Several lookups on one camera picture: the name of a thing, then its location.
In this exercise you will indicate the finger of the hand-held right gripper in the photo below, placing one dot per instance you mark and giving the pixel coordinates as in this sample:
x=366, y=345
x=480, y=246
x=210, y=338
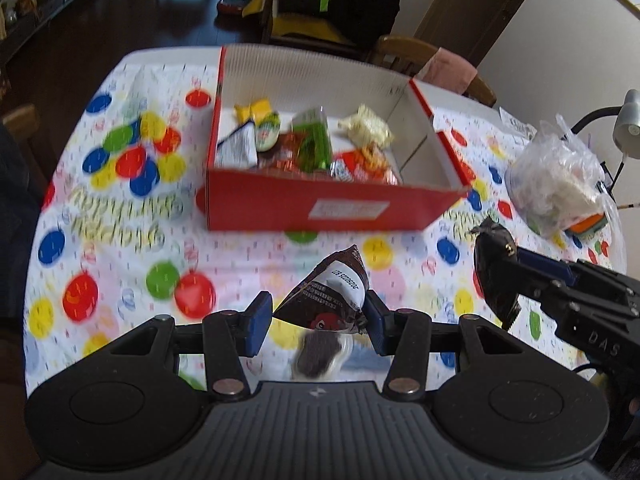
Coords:
x=532, y=294
x=545, y=265

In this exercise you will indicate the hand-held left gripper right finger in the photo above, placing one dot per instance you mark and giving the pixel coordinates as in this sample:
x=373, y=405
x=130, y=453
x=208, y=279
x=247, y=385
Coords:
x=375, y=325

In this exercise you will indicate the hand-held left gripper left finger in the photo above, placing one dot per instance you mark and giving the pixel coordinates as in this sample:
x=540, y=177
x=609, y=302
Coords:
x=260, y=320

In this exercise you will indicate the black packet with purple print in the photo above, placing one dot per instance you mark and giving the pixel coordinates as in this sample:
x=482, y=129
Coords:
x=492, y=280

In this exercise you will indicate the dark brown snack packet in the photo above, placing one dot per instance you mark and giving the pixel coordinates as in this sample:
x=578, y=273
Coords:
x=325, y=290

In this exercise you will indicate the red cardboard box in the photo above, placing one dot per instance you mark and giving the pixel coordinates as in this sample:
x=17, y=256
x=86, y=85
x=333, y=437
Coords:
x=260, y=205

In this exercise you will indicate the red snack bag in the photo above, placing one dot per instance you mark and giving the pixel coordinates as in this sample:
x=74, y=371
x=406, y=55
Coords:
x=360, y=165

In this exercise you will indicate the white blue snack packet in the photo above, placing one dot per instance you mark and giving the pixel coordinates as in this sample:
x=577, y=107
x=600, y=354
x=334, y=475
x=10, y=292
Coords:
x=237, y=147

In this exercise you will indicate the small green white packet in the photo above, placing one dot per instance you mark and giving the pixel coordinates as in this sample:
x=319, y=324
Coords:
x=269, y=132

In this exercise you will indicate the green snack packet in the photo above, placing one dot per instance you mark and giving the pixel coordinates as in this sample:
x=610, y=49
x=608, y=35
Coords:
x=315, y=140

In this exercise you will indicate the pale yellow snack packet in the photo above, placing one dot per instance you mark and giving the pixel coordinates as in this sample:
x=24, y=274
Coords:
x=365, y=127

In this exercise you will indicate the orange container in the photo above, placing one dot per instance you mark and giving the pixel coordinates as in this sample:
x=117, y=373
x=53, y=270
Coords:
x=587, y=224

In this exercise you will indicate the clear wrapped dark snack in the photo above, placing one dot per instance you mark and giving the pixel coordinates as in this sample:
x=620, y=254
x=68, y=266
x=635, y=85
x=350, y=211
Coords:
x=317, y=357

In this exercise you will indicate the clear plastic bag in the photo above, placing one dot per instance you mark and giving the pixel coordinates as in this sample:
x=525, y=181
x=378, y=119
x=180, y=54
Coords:
x=555, y=185

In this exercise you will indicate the balloon print tablecloth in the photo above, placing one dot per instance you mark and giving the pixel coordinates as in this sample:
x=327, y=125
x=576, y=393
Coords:
x=125, y=260

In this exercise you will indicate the grey desk lamp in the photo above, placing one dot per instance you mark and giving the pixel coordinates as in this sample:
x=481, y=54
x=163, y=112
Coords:
x=627, y=125

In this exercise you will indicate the pink cloth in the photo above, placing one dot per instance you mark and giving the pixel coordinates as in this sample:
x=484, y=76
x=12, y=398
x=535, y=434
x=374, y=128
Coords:
x=450, y=70

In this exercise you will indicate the wooden chair with pink cloth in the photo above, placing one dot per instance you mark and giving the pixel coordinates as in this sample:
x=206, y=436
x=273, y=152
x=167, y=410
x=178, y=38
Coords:
x=400, y=52

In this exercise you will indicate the brown wooden door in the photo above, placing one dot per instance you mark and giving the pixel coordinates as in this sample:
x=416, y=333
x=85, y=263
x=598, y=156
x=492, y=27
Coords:
x=475, y=0

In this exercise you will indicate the yellow cushion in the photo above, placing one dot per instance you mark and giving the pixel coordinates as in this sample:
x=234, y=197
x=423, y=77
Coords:
x=295, y=26

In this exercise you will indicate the plain wooden chair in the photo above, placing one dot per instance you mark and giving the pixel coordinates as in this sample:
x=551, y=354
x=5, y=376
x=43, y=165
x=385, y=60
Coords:
x=22, y=120

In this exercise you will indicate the red blue toy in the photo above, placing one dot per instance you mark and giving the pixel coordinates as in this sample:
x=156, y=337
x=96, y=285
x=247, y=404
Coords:
x=235, y=1

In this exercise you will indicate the black garment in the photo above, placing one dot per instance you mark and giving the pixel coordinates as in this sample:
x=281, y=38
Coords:
x=360, y=0

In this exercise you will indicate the dark low cabinet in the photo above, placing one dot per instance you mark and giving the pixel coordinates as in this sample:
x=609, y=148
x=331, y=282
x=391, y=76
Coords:
x=45, y=5

